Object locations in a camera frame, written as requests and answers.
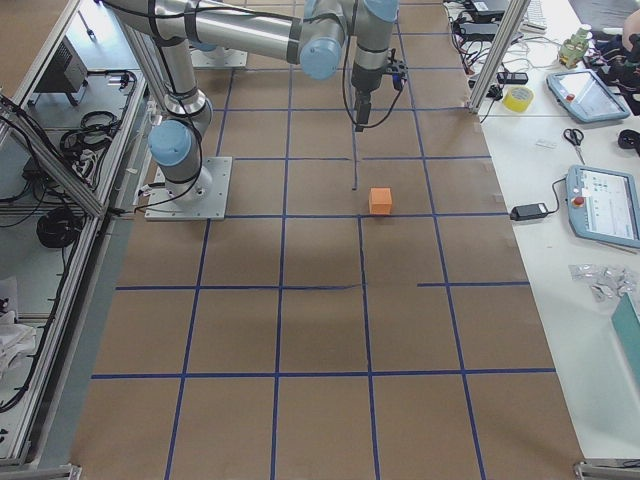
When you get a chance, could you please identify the teal board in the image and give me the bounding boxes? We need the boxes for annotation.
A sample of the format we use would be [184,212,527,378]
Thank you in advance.
[611,293,640,385]

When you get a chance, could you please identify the teach pendant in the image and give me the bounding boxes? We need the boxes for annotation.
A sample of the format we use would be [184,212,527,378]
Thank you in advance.
[565,165,639,249]
[546,70,630,123]

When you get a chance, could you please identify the near teach pendant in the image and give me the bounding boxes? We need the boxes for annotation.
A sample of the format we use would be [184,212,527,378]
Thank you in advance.
[565,165,639,249]

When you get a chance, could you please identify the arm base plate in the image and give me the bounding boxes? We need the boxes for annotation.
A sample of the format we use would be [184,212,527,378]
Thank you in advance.
[144,157,233,221]

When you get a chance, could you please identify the black power adapter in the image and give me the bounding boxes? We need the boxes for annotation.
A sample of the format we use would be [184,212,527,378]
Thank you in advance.
[509,203,549,221]

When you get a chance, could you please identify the bag of screws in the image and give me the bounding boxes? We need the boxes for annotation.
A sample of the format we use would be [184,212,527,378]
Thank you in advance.
[568,264,639,302]

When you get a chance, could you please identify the aluminium frame post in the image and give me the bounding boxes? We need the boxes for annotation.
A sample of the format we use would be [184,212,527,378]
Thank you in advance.
[468,0,530,114]

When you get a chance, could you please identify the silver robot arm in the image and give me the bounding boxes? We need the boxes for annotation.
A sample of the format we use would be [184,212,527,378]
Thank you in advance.
[106,1,406,139]

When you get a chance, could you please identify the black handled scissors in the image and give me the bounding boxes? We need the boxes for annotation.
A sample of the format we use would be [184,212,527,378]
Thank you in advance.
[563,128,585,165]

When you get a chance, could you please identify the yellow tape roll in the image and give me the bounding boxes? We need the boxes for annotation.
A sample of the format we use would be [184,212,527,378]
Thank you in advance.
[503,85,534,113]

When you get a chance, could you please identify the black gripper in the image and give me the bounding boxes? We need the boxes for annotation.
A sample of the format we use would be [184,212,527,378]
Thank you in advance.
[351,67,386,132]

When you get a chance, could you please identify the far teach pendant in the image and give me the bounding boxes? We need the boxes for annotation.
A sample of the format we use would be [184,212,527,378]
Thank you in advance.
[546,70,630,123]

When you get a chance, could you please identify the orange foam block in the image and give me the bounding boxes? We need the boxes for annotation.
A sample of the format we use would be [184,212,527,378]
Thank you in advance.
[368,187,393,216]

